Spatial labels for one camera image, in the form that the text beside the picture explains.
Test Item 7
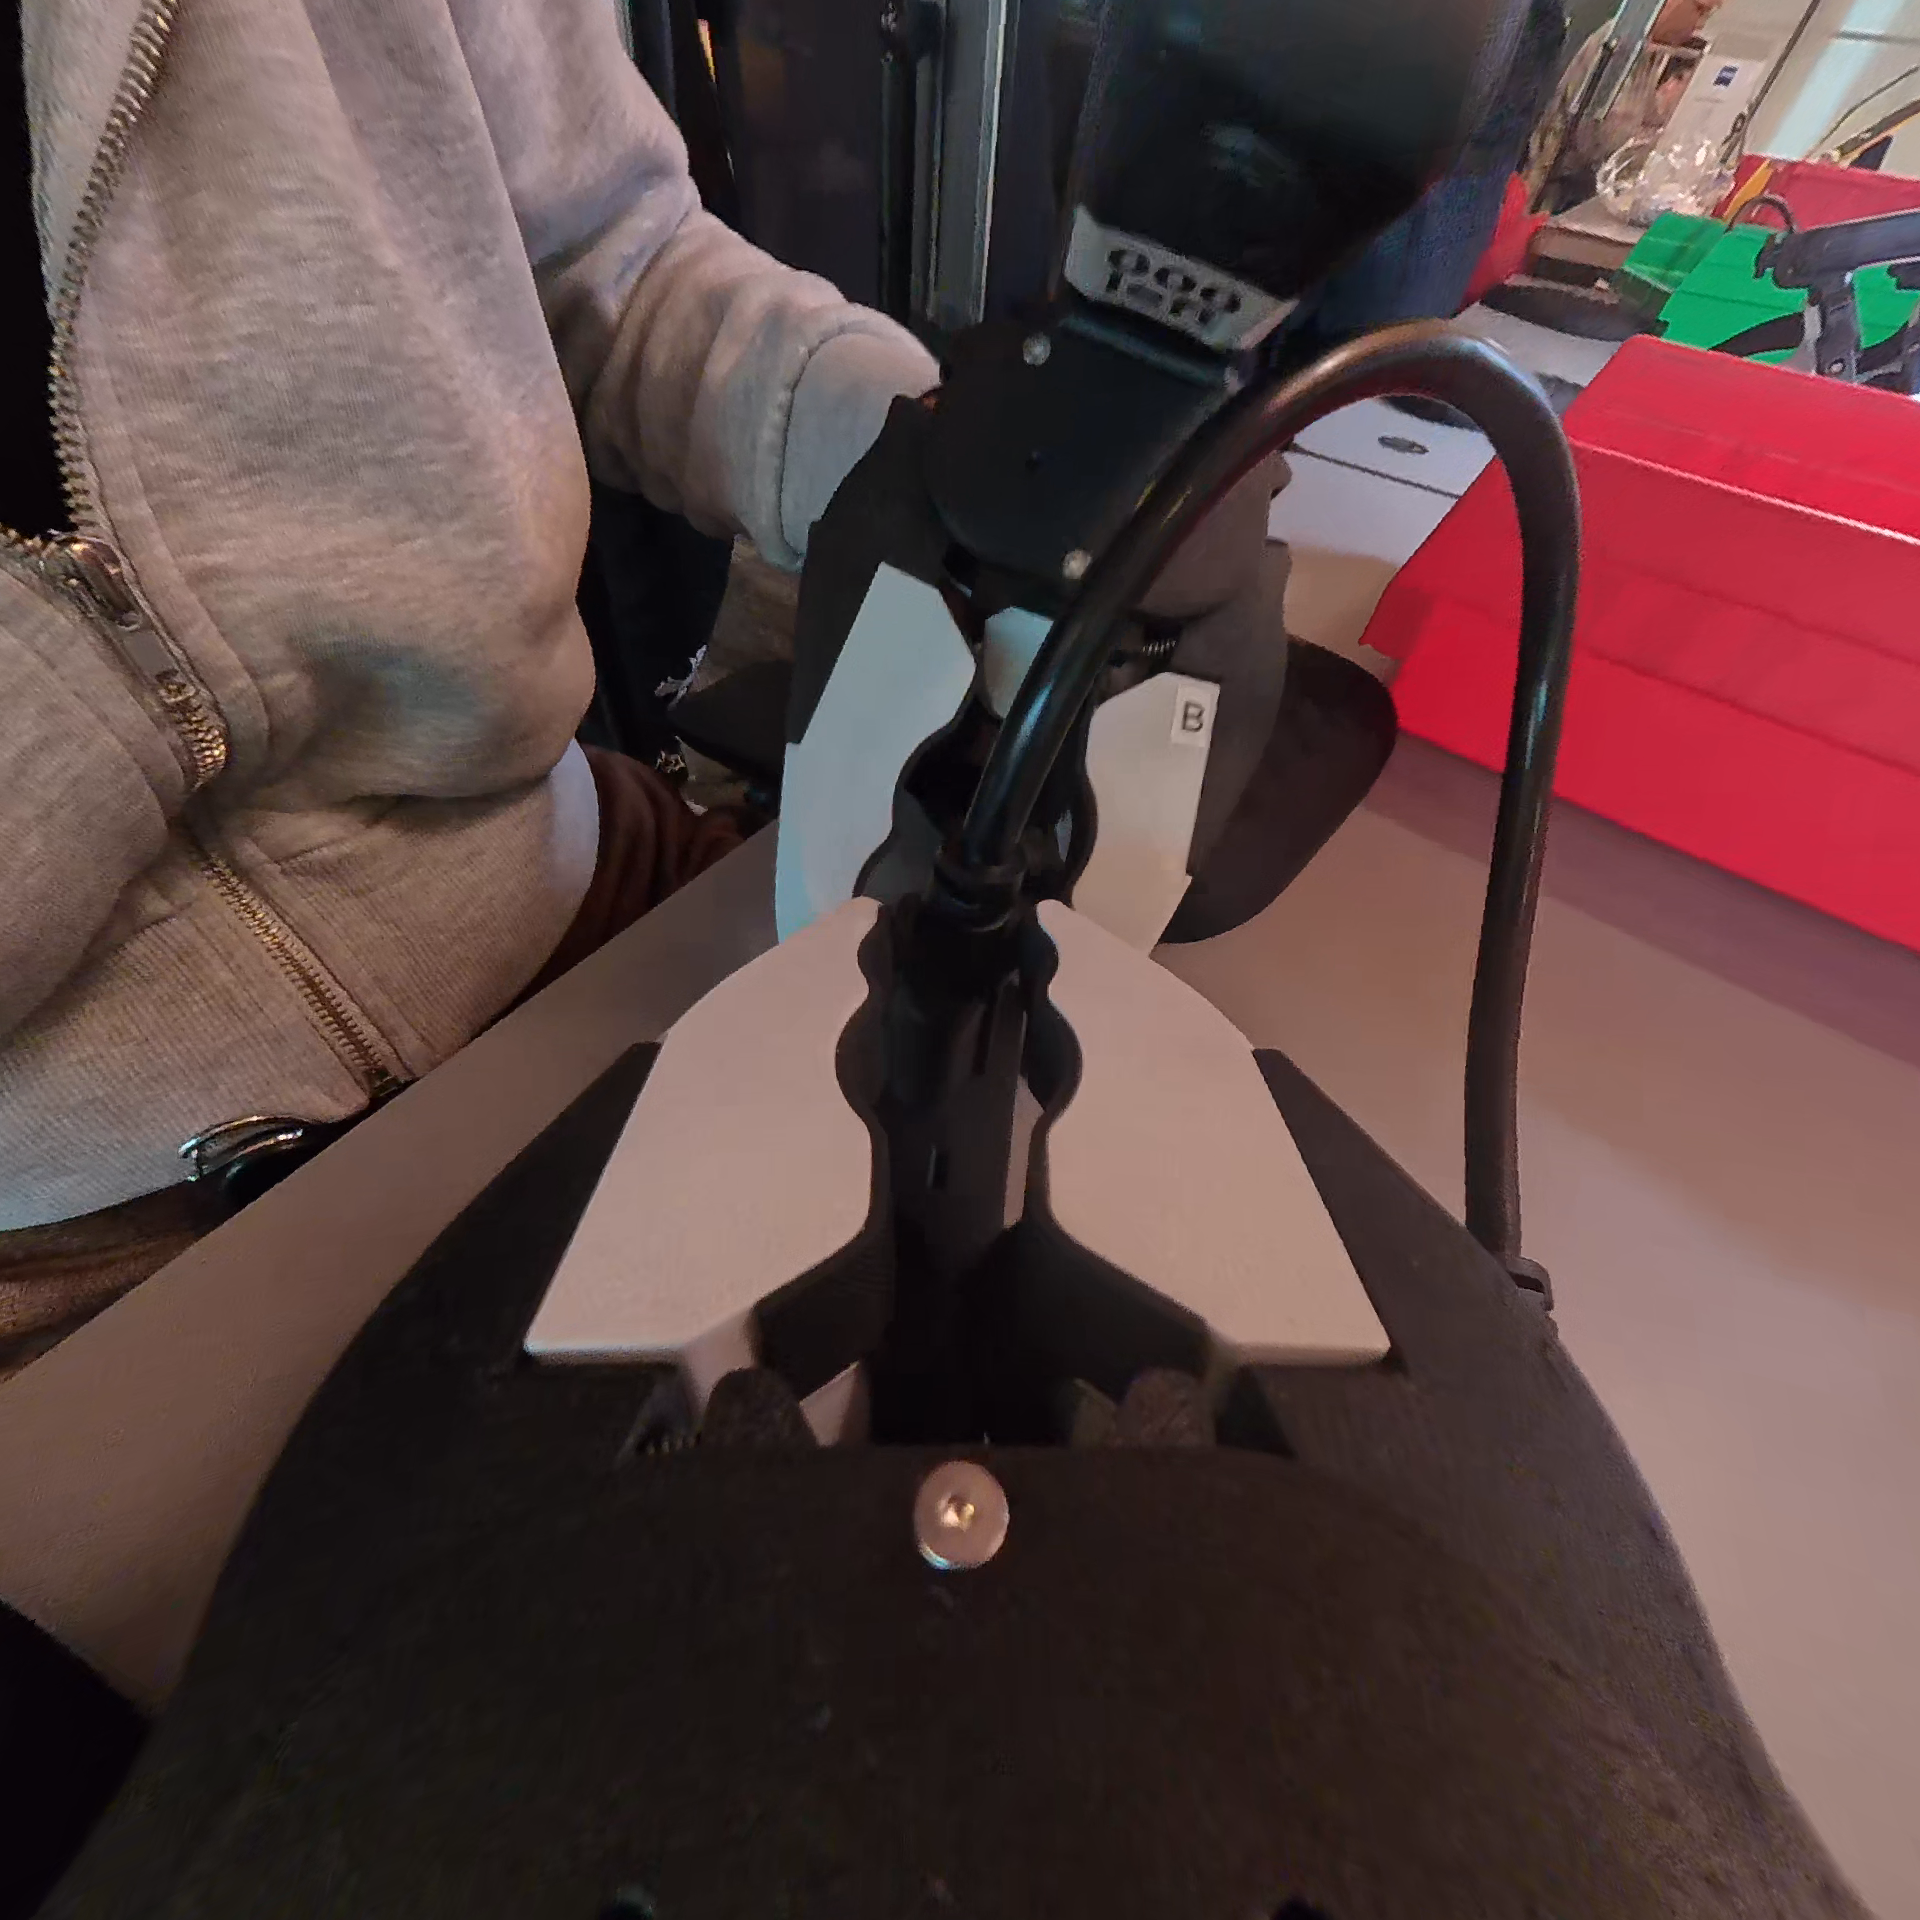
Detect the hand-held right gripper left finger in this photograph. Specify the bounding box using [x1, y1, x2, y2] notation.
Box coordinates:
[521, 896, 923, 1379]

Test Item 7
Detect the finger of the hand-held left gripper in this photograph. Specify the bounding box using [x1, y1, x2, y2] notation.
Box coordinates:
[1049, 679, 1222, 954]
[772, 565, 988, 954]

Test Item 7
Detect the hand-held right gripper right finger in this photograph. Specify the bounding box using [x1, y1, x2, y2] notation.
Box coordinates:
[1000, 900, 1395, 1379]

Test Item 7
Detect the black power plug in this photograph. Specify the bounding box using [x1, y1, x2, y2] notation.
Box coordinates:
[861, 878, 1073, 1442]

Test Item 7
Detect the black power cable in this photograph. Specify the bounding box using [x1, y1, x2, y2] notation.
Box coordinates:
[931, 334, 1583, 1262]

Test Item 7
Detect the person's left forearm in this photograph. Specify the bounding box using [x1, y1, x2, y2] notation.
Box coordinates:
[555, 150, 944, 572]

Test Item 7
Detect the white panel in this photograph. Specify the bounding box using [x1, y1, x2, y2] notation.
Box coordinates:
[1276, 299, 1577, 506]

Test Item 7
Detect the dark metal cabinet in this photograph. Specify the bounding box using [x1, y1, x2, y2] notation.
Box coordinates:
[621, 0, 1087, 325]

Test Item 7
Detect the grey zip hoodie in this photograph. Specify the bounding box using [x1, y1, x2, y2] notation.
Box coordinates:
[0, 0, 721, 1232]

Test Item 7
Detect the red plastic bin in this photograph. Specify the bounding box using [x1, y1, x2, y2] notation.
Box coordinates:
[1551, 334, 1920, 662]
[1363, 451, 1920, 954]

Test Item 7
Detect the green plastic bin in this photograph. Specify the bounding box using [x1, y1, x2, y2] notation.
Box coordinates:
[1620, 211, 1920, 367]

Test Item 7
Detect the black device on white stand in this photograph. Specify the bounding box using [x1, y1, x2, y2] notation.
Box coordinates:
[1747, 195, 1920, 394]

